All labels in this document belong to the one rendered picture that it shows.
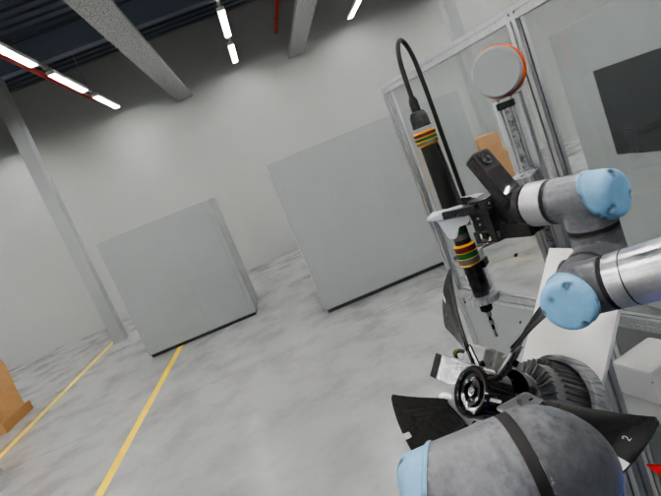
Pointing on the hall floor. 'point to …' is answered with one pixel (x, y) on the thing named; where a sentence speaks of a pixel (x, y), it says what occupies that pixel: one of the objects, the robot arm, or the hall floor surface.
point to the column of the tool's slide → (528, 160)
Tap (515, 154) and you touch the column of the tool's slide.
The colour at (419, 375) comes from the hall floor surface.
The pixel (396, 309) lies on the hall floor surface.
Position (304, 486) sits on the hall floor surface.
